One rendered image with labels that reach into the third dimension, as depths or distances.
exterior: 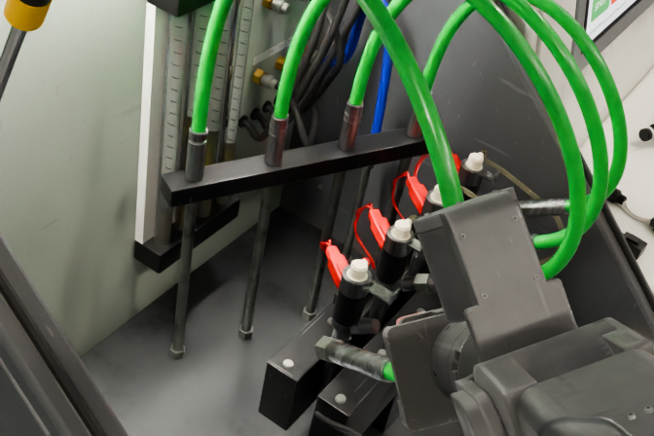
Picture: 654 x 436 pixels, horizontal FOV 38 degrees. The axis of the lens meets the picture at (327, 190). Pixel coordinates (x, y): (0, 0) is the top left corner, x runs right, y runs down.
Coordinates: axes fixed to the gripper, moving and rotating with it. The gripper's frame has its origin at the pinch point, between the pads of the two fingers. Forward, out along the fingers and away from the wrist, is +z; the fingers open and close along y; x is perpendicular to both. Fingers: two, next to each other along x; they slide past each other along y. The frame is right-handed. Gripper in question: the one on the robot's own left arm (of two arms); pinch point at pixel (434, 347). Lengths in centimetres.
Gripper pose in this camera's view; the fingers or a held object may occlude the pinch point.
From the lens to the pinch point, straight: 68.5
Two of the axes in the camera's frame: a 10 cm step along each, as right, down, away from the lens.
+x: 2.2, 9.7, -0.4
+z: -1.6, 0.8, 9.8
